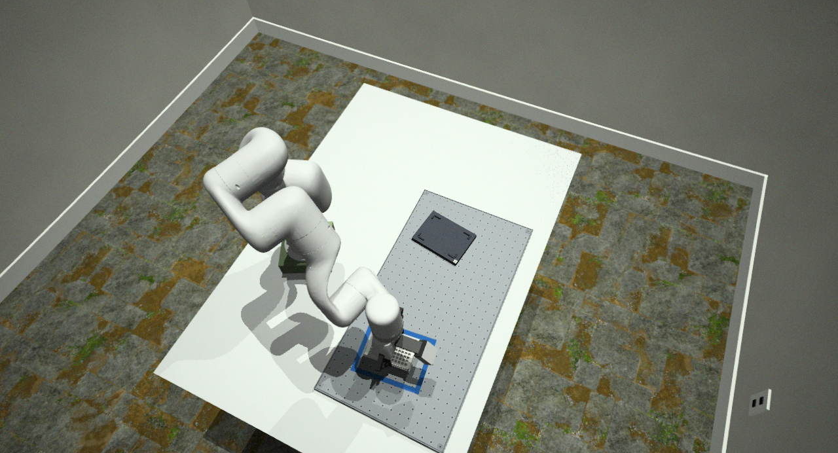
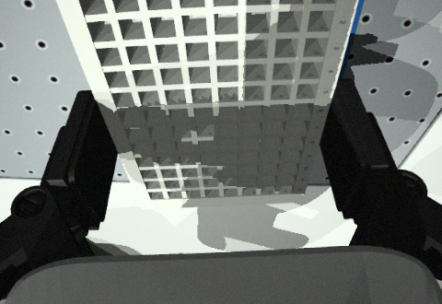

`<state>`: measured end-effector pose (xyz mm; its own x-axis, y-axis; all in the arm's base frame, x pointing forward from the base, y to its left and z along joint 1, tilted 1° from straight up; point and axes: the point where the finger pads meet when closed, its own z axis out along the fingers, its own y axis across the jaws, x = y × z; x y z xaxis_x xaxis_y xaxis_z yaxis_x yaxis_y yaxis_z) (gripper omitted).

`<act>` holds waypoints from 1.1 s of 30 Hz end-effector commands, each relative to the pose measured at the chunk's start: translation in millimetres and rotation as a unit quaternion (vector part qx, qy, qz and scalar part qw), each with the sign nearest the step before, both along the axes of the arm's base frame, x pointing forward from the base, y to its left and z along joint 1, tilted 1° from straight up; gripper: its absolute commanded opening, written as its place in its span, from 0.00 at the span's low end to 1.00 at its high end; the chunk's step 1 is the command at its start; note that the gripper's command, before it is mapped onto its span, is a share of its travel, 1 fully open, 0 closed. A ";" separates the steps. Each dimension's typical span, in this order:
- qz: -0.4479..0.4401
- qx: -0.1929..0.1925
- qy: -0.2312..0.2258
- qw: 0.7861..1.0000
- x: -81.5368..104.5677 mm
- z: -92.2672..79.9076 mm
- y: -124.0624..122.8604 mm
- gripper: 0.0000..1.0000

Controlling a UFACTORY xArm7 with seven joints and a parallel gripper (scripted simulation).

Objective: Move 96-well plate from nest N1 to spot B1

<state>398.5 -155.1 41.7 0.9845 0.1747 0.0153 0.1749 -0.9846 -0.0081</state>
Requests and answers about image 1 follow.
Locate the blue rectangular tape outline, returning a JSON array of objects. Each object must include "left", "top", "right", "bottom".
[{"left": 351, "top": 326, "right": 437, "bottom": 394}]

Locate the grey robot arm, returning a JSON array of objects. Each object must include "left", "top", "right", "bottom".
[{"left": 203, "top": 127, "right": 438, "bottom": 365}]

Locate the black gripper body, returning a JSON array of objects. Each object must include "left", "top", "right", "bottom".
[{"left": 372, "top": 336, "right": 399, "bottom": 360}]

